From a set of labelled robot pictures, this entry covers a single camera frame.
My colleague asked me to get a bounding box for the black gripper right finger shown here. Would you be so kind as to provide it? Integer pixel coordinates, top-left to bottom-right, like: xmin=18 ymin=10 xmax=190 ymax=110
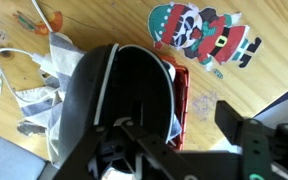
xmin=215 ymin=100 xmax=273 ymax=180

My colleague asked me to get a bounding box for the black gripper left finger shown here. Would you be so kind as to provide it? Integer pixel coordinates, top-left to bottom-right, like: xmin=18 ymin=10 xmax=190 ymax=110
xmin=121 ymin=119 xmax=188 ymax=180

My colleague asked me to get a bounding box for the black zippered bag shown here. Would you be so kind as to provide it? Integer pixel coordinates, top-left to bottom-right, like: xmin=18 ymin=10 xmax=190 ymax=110
xmin=56 ymin=44 xmax=175 ymax=179

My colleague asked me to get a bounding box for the red box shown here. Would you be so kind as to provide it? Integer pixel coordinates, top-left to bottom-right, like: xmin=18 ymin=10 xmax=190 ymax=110
xmin=161 ymin=56 xmax=190 ymax=150

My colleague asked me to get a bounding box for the santa elf sticker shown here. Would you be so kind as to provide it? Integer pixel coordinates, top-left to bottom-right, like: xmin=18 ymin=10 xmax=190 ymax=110
xmin=148 ymin=2 xmax=262 ymax=71

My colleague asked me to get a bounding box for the grey white striped cloth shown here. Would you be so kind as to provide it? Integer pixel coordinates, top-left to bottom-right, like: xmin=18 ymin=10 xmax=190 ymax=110
xmin=16 ymin=33 xmax=85 ymax=167

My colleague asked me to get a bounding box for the dark torn sticker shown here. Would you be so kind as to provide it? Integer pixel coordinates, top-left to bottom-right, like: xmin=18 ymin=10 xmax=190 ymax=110
xmin=17 ymin=121 xmax=46 ymax=137

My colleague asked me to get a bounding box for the white charger plug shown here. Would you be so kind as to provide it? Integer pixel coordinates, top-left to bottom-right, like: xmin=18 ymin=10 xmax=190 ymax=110
xmin=32 ymin=53 xmax=57 ymax=77

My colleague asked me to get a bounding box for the orange green sticker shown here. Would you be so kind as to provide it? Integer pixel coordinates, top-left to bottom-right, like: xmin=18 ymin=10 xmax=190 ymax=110
xmin=13 ymin=11 xmax=63 ymax=36

